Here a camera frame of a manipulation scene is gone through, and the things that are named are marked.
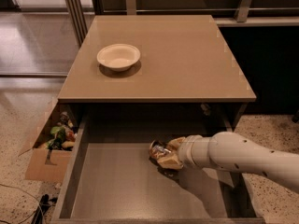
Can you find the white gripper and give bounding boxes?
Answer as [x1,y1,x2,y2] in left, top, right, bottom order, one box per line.
[157,135,205,170]

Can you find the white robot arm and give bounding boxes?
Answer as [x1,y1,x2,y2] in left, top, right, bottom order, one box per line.
[149,132,299,193]

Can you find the open grey top drawer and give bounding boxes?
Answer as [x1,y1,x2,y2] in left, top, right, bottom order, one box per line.
[51,117,265,224]

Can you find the grey cabinet with top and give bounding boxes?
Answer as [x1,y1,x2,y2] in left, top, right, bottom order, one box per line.
[58,15,256,126]

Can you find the white paper bowl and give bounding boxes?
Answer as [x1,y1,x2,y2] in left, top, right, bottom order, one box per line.
[97,44,141,72]

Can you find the snack items in box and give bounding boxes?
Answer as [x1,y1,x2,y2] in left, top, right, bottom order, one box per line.
[39,111,77,151]

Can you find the cardboard box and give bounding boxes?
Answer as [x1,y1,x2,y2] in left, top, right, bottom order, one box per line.
[20,99,78,183]

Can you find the black cables on floor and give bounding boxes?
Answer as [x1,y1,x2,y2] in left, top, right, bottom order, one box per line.
[0,183,59,224]

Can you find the metal railing frame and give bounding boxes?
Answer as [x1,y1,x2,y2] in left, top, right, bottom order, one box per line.
[65,0,299,43]

